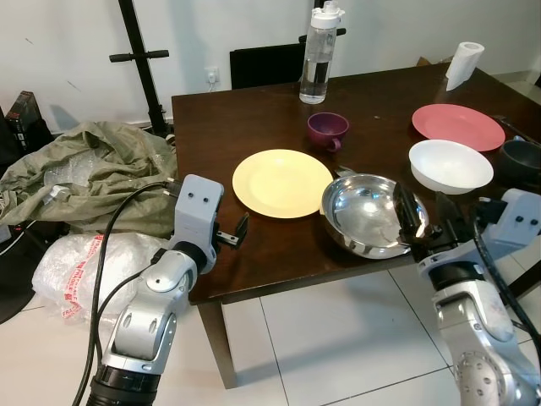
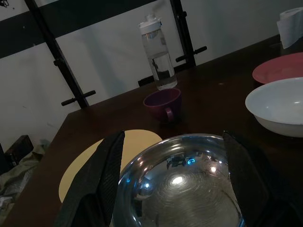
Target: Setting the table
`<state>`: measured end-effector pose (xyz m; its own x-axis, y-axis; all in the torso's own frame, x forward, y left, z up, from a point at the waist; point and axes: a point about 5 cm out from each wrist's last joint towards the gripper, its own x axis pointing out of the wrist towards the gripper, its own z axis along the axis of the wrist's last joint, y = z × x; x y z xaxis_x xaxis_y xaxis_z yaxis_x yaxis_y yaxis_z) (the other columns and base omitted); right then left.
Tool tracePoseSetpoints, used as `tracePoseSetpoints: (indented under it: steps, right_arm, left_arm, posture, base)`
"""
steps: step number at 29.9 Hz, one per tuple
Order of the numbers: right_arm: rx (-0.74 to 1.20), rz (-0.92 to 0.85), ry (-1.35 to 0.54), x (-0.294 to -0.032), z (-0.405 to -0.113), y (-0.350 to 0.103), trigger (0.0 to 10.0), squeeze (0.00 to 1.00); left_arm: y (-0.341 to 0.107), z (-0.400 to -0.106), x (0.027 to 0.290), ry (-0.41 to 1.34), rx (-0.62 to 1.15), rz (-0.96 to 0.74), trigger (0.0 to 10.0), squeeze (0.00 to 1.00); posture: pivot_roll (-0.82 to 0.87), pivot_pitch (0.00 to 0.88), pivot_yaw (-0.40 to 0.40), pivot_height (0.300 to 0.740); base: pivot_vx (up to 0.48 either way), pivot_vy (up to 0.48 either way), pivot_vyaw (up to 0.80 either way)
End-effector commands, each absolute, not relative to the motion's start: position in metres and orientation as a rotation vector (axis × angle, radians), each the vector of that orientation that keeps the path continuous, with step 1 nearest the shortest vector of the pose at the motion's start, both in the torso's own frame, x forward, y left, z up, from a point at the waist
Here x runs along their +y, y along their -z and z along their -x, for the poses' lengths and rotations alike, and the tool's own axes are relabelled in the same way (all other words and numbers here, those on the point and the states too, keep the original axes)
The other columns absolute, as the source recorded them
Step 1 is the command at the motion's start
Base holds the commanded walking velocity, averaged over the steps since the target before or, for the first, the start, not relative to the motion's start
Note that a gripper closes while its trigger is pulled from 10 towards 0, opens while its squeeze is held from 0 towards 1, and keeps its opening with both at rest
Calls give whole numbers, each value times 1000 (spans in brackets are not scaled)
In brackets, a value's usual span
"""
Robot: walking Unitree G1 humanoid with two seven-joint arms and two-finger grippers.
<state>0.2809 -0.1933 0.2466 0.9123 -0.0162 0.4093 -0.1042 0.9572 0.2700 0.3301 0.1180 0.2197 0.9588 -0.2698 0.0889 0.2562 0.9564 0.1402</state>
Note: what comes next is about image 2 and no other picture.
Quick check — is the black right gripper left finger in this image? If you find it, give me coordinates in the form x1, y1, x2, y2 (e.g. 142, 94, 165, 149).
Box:
53, 131, 125, 227

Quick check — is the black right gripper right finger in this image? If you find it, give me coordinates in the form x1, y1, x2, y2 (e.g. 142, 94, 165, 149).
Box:
222, 130, 303, 227

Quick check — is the pale yellow plate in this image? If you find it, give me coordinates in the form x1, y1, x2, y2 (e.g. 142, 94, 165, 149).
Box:
59, 129, 163, 204

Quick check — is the shiny steel bowl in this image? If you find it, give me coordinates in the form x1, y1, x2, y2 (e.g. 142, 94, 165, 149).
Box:
111, 133, 246, 227

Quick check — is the crumpled green cloth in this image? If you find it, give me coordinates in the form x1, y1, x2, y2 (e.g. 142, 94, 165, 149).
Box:
0, 139, 52, 227

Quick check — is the dark box with clutter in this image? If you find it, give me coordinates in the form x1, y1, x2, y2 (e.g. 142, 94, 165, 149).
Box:
4, 134, 35, 168

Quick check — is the white bowl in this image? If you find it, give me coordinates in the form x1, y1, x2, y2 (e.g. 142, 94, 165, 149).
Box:
245, 77, 303, 138

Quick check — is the dark wooden table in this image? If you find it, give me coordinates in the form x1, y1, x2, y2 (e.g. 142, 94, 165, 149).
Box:
3, 34, 303, 227

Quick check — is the small black box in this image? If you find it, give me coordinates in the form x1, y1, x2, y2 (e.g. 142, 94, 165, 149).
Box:
138, 75, 157, 87

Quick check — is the pink plate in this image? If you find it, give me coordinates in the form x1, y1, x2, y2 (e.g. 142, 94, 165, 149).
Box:
252, 52, 303, 85

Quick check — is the clear water bottle white lid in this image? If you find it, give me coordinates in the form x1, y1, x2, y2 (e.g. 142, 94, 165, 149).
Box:
139, 14, 178, 91

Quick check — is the white paper towel roll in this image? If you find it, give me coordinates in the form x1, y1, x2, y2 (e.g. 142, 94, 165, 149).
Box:
276, 7, 303, 50

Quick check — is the purple cup with handle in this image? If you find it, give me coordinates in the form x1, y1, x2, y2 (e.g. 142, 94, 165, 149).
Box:
143, 88, 183, 123

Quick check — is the black metal stand post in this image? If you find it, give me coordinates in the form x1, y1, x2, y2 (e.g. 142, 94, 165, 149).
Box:
170, 0, 208, 71
25, 0, 97, 109

